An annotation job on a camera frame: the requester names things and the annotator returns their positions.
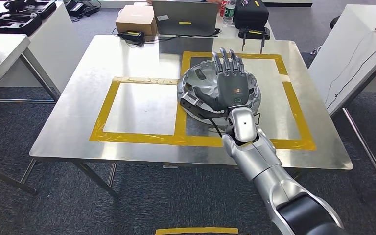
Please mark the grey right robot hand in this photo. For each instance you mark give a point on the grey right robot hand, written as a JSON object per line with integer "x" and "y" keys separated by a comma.
{"x": 233, "y": 90}

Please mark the clear water bottle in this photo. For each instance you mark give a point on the clear water bottle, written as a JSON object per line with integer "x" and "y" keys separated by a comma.
{"x": 229, "y": 16}

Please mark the black foam-lined case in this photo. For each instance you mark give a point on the black foam-lined case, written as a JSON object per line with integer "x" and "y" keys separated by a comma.
{"x": 29, "y": 27}
{"x": 45, "y": 8}

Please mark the yellow workbench tape frame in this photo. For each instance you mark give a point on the yellow workbench tape frame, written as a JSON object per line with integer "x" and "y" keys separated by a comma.
{"x": 300, "y": 113}

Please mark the red drink can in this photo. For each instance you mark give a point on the red drink can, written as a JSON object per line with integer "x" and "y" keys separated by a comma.
{"x": 221, "y": 8}

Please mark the silver plastic wheel hubcap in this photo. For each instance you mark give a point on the silver plastic wheel hubcap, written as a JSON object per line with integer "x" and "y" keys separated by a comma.
{"x": 191, "y": 73}

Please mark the yellow floor tape square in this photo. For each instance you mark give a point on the yellow floor tape square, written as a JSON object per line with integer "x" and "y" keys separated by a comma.
{"x": 194, "y": 231}

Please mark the black power adapter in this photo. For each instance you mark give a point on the black power adapter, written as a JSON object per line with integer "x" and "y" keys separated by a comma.
{"x": 131, "y": 35}

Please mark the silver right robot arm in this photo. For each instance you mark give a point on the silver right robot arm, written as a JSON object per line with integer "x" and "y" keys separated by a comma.
{"x": 256, "y": 159}

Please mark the yellow frame with beige strip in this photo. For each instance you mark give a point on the yellow frame with beige strip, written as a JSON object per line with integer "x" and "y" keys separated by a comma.
{"x": 136, "y": 138}

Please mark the grey laptop with yellow sticker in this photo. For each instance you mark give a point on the grey laptop with yellow sticker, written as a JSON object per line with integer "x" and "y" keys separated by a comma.
{"x": 184, "y": 16}

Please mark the black zip case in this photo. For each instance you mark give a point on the black zip case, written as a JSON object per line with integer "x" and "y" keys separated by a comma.
{"x": 251, "y": 14}

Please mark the brown cardboard box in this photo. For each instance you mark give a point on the brown cardboard box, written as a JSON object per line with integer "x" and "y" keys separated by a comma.
{"x": 136, "y": 19}

